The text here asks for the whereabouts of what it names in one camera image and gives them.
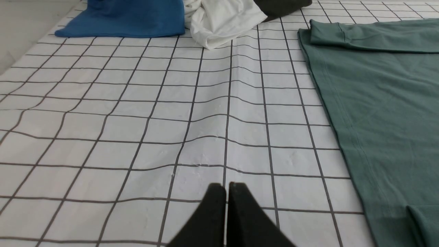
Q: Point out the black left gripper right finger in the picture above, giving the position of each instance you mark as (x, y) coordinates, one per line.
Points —
(247, 223)

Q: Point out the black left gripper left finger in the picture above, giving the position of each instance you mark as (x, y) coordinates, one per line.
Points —
(205, 227)

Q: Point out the green long sleeve shirt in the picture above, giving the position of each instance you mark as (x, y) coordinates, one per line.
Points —
(378, 84)

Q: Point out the white shirt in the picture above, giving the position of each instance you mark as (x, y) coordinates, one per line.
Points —
(215, 22)

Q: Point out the dark olive shirt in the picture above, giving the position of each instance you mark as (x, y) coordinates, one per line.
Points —
(275, 9)

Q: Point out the blue shirt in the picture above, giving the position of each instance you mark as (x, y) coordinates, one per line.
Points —
(127, 18)

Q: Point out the white grid tablecloth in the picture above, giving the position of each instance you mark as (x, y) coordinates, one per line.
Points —
(112, 142)

